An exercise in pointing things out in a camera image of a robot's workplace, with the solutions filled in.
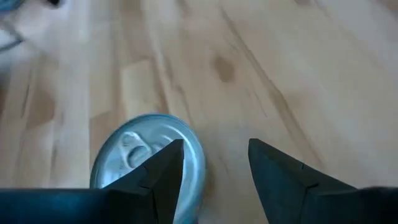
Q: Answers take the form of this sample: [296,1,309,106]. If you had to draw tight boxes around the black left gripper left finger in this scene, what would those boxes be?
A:
[105,139,185,224]

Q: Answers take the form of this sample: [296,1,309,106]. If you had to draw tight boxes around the teal yellowfin tuna can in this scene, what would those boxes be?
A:
[89,113,206,224]

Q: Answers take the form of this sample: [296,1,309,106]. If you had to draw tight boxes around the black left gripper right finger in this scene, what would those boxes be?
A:
[248,138,371,224]

